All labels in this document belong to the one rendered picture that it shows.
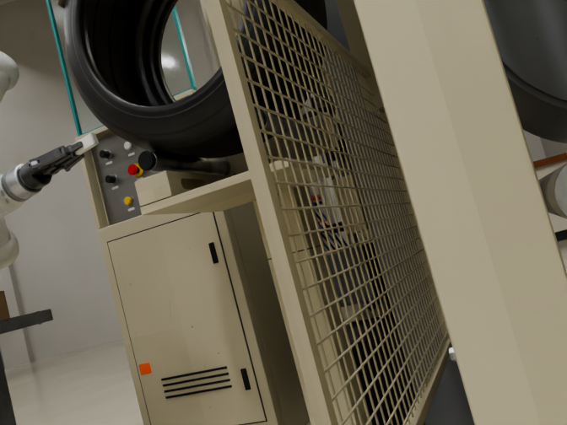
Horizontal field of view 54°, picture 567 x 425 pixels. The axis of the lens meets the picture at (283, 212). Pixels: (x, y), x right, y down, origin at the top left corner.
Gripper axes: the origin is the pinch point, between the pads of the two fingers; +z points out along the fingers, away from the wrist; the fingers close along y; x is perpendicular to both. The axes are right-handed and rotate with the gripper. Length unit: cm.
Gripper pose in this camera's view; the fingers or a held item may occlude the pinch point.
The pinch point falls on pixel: (85, 143)
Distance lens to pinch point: 150.3
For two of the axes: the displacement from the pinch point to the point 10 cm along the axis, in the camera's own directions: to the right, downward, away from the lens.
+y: 3.8, -0.2, 9.3
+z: 8.5, -4.0, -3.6
